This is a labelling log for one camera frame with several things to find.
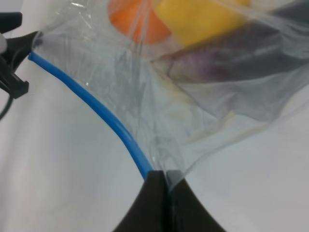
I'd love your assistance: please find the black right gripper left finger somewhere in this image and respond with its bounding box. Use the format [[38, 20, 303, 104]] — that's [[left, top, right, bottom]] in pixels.
[[114, 171, 169, 232]]

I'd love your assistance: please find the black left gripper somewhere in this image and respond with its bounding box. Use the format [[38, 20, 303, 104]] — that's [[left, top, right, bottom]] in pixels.
[[0, 12, 38, 99]]

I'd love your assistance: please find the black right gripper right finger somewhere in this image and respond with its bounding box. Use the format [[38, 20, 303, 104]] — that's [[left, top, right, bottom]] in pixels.
[[167, 170, 225, 232]]

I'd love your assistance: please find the clear zip bag blue seal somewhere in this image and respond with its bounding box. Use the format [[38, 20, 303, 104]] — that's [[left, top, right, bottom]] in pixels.
[[30, 0, 309, 178]]

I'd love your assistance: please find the orange fruit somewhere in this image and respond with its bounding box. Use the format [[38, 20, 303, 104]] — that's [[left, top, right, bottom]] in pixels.
[[108, 0, 171, 45]]

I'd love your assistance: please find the yellow pear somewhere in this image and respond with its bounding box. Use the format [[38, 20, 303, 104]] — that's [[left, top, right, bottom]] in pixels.
[[152, 0, 246, 47]]

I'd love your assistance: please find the dark purple eggplant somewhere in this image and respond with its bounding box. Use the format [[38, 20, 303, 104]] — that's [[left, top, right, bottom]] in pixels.
[[166, 0, 309, 83]]

